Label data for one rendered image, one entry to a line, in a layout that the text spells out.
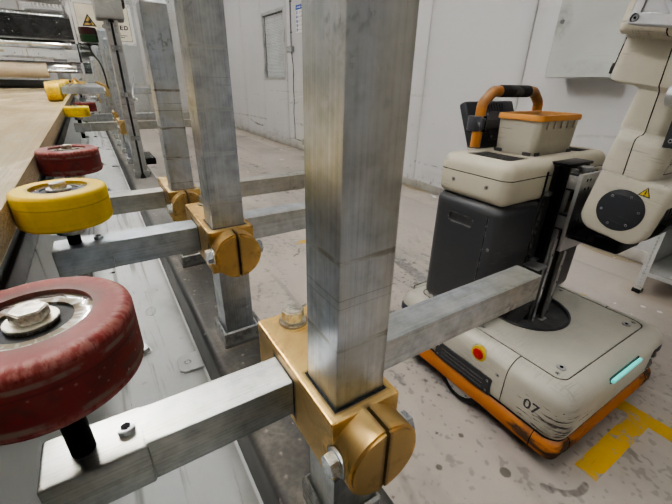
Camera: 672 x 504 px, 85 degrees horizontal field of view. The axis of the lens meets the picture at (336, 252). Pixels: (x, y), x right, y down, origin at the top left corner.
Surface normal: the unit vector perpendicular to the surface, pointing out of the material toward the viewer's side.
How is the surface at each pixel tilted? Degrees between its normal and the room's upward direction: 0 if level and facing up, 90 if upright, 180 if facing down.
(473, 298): 0
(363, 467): 90
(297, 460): 0
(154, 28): 90
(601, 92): 90
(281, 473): 0
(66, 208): 90
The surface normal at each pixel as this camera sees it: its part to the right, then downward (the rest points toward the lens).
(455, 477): 0.02, -0.90
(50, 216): 0.32, 0.40
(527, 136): -0.85, 0.25
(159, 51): 0.53, 0.37
